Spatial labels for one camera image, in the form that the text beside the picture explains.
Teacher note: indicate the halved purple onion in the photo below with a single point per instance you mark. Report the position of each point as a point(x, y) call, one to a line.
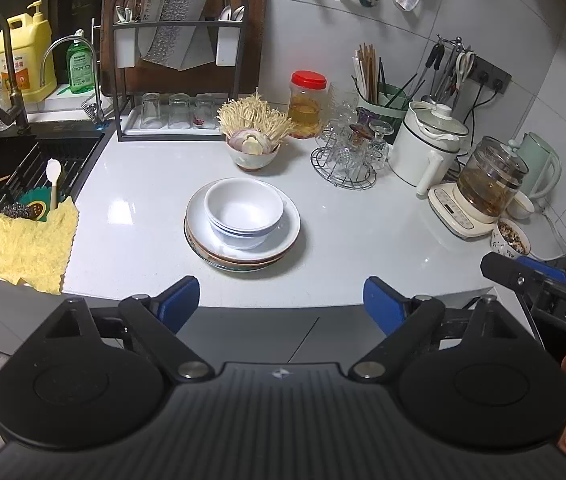
point(243, 140)

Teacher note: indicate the white vegetable bowl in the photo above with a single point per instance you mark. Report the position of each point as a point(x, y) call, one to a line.
point(253, 161)

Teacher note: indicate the bundle of wooden chopsticks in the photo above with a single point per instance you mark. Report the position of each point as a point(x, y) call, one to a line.
point(368, 75)

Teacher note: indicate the mint green electric kettle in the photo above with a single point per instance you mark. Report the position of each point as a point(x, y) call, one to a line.
point(543, 160)

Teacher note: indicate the chrome faucet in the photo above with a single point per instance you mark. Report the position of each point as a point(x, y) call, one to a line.
point(63, 40)

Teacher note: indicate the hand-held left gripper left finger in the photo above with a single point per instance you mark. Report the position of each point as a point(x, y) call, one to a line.
point(180, 302)

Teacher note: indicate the light blue bowl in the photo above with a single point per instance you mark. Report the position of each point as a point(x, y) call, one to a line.
point(245, 245)
point(243, 235)

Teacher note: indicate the white electric cooking pot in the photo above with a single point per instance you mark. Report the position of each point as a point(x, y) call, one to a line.
point(413, 155)

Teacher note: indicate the white drip tray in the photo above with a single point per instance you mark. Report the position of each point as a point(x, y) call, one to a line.
point(178, 131)

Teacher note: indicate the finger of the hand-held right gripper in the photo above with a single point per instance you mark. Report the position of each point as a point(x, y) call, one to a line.
point(508, 272)
point(543, 267)

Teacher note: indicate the black chopsticks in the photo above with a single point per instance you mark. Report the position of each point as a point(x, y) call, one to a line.
point(383, 80)

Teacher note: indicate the white utensil cup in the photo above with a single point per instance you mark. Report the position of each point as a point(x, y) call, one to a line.
point(125, 45)
point(228, 42)

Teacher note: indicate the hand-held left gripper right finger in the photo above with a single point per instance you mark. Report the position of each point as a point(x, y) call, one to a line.
point(383, 305)

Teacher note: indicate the floral patterned plate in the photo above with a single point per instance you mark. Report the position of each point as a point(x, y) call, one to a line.
point(235, 270)

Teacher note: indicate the small white tea cup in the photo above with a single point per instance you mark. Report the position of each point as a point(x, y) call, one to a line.
point(520, 207)

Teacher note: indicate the kitchen scissors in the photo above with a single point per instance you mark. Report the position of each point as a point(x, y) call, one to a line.
point(464, 65)

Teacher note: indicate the green dish soap bottle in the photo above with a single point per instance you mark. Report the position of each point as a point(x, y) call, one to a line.
point(82, 67)

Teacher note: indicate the hammered pattern cleaver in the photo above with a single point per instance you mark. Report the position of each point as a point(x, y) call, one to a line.
point(168, 35)

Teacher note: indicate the patterned cup of grains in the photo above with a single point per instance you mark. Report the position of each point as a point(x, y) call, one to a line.
point(510, 240)

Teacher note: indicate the white spatula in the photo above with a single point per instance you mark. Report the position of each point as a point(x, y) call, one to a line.
point(53, 170)

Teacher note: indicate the black wall power strip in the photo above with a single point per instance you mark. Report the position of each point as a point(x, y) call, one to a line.
point(490, 76)

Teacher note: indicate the brown wooden cutting board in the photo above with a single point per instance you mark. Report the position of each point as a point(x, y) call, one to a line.
point(258, 35)

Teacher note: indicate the enoki mushroom bunch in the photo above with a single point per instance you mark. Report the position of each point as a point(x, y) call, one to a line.
point(258, 117)

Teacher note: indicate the cluster of crystal glass cups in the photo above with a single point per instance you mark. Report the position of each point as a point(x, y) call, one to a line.
point(353, 145)

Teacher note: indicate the glass health kettle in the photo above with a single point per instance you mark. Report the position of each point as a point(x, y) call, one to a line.
point(488, 185)

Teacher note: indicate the green chopstick holder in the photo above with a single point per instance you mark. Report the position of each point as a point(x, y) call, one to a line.
point(394, 102)

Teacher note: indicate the sink drying rack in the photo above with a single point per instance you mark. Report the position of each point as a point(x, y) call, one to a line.
point(73, 160)

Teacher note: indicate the clear drinking glass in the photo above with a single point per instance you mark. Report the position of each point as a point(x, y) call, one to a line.
point(151, 112)
point(179, 111)
point(204, 110)

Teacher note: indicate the cream kettle heating base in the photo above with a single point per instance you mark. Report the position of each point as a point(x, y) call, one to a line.
point(450, 210)

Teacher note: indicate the yellow detergent bottle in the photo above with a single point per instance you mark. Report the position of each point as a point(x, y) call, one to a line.
point(25, 60)

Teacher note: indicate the dark metal knife rack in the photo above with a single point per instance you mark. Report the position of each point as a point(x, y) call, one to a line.
point(119, 110)

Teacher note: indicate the plain steel cleaver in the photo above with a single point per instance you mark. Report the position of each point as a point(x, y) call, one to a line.
point(199, 52)

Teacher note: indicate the green yellow dish cloth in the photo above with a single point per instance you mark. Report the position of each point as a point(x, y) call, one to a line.
point(38, 202)

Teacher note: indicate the steel wool scrubber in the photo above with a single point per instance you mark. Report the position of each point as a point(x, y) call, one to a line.
point(15, 211)

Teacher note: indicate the red lid plastic jar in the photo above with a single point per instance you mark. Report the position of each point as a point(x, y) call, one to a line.
point(307, 110)

